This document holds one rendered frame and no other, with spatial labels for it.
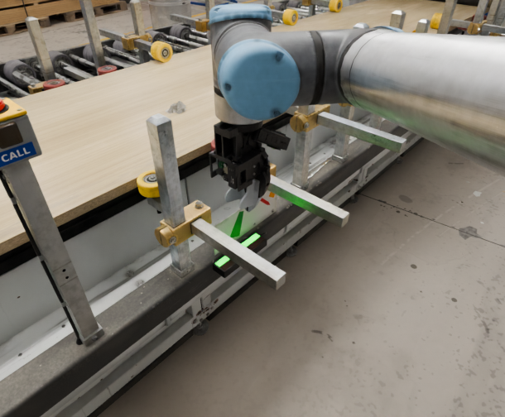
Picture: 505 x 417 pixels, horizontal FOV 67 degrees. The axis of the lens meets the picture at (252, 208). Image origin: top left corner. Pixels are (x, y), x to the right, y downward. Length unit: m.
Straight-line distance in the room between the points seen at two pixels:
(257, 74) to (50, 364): 0.72
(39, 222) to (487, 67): 0.63
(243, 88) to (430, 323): 1.61
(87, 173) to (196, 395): 0.94
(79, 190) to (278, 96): 0.66
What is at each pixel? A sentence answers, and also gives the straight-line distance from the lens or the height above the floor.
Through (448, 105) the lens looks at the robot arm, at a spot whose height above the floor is 1.33.
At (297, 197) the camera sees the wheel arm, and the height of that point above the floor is 0.86.
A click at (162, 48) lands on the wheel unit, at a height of 0.96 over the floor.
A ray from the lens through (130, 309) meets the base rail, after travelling 0.96.
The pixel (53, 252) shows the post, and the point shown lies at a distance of 0.75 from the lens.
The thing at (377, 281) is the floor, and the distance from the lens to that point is 2.00.
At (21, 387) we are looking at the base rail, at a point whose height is 0.70.
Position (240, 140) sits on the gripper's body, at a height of 1.13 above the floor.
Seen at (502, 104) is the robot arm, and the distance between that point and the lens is 0.26.
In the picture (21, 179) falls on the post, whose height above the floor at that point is 1.12.
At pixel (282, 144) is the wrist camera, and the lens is 0.74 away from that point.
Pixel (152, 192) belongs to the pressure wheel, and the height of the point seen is 0.89.
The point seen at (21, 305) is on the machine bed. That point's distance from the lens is 1.09.
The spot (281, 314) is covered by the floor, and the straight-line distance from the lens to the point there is 1.78.
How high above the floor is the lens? 1.44
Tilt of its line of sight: 38 degrees down
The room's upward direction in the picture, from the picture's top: straight up
